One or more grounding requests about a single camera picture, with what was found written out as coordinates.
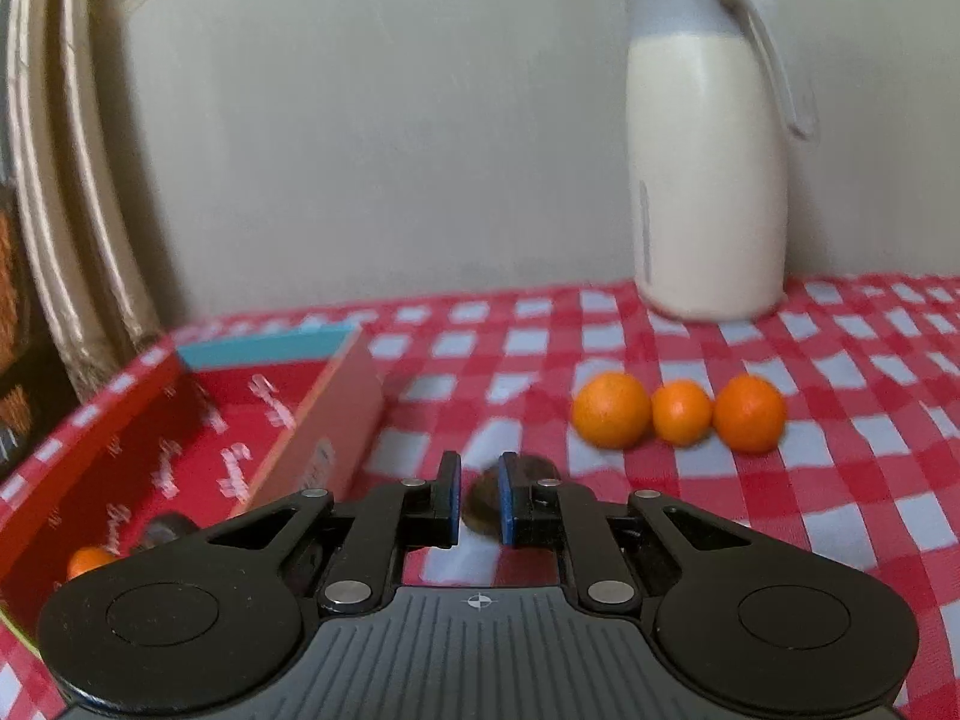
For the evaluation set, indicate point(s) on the beige moulded door frame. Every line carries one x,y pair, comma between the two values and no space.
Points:
82,202

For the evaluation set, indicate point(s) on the cream thermos jug grey lid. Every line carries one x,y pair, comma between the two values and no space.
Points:
705,165

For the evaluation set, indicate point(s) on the dark brown round fruit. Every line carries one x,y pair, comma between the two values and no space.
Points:
165,529
480,502

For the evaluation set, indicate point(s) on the red checkered tablecloth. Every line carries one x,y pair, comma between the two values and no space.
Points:
862,480

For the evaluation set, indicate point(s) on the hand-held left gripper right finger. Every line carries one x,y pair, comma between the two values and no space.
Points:
508,499

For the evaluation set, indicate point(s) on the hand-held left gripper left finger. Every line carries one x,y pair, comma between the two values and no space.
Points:
450,499

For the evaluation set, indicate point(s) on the red cardboard box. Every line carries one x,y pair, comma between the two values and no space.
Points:
247,420

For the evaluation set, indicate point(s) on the orange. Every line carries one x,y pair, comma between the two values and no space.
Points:
681,414
611,411
750,414
90,562

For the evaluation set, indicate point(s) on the brown wicker chair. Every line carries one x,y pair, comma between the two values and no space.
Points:
11,255

